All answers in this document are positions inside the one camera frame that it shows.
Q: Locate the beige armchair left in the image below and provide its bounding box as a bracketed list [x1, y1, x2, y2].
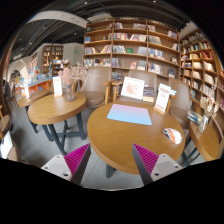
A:
[79, 66, 112, 108]

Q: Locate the glass vase right table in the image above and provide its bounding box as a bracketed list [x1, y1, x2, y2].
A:
[198, 97, 217, 133]

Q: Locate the round wooden cafe table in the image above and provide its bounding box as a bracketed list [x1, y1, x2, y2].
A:
[87, 101, 185, 178]

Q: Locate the distant wooden bookshelf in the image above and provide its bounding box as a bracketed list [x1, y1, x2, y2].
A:
[42, 45, 63, 77]

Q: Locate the right wooden bookshelf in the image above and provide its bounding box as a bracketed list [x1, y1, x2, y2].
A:
[180, 29, 224, 133]

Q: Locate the white framed picture board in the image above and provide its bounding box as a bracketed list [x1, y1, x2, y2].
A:
[121, 77, 145, 100]

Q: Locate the far left small wooden table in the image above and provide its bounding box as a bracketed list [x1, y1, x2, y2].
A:
[17, 89, 51, 134]

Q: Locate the blue pink mouse pad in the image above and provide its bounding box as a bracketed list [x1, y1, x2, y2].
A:
[107, 104, 152, 125]

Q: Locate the white sign on wooden stand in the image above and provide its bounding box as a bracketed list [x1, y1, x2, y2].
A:
[154, 83, 171, 114]

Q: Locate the large wooden bookshelf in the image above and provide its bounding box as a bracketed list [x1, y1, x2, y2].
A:
[83, 17, 180, 80]

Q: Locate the orange white computer mouse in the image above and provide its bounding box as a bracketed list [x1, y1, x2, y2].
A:
[163, 128, 183, 144]

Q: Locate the white red sign stand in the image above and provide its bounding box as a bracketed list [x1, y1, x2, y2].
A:
[53, 76, 63, 96]

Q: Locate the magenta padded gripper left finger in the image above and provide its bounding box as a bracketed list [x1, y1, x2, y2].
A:
[41, 143, 92, 186]

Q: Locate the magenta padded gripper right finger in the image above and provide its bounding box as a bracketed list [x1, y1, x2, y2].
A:
[131, 143, 184, 186]

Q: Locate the glass vase with dried flowers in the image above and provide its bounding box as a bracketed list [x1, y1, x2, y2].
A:
[58, 63, 88, 101]

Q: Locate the right round wooden table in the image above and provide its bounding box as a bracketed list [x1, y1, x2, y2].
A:
[182, 122, 221, 166]

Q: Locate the beige armchair right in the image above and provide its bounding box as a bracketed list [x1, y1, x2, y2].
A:
[169, 78, 190, 128]

